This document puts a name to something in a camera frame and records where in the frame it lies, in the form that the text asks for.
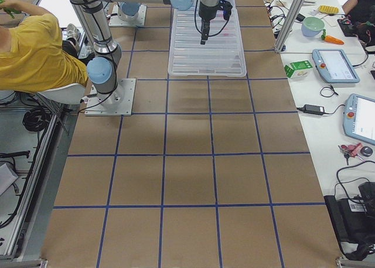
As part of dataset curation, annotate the white chair seat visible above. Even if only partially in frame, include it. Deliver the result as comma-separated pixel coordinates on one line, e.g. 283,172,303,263
37,83,86,104

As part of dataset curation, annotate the green white carton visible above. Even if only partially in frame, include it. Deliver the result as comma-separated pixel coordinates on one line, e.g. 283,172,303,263
284,60,313,79

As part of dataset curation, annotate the key bunch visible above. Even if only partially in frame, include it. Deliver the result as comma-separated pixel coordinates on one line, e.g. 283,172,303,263
338,143,373,165

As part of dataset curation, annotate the teach pendant lower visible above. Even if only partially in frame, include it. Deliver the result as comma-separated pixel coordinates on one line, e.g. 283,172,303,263
343,94,375,145

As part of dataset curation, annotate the person in yellow shirt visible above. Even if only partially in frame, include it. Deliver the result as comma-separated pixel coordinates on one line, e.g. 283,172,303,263
1,0,88,93

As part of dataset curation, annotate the yellow toy corn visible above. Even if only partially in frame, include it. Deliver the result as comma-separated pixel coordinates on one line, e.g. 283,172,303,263
318,5,339,15

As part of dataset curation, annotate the aluminium frame post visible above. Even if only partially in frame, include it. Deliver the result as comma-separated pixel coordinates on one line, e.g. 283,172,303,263
274,0,304,53

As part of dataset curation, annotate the black device on table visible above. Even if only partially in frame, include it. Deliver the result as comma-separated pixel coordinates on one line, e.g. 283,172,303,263
324,182,374,260

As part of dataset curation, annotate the toy carrot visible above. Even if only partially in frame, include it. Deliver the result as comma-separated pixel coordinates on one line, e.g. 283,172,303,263
321,29,345,45

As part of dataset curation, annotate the clear plastic box lid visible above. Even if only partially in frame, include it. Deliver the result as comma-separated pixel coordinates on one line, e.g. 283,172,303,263
168,8,247,77

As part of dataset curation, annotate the teach pendant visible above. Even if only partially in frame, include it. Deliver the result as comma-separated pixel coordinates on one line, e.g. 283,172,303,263
343,94,375,145
312,49,360,84

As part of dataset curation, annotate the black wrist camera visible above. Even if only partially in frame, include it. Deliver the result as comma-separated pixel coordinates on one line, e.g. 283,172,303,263
219,0,233,21

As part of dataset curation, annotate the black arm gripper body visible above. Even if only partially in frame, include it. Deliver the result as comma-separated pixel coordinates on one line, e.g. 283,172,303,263
199,4,220,23

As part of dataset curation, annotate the clear plastic storage box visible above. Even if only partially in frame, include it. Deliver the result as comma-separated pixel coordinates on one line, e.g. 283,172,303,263
171,0,235,36

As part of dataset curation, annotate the teach pendant upper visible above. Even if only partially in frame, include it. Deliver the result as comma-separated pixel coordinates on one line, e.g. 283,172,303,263
312,49,360,84

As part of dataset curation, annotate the black power adapter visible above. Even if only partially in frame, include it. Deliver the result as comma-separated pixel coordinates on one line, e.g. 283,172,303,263
296,104,325,116

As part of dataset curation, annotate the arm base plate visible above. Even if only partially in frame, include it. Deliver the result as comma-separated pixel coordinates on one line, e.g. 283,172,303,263
84,78,136,116
109,5,147,28

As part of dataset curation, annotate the green blue bowl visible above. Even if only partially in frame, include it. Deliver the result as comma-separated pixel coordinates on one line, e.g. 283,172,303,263
301,16,325,37

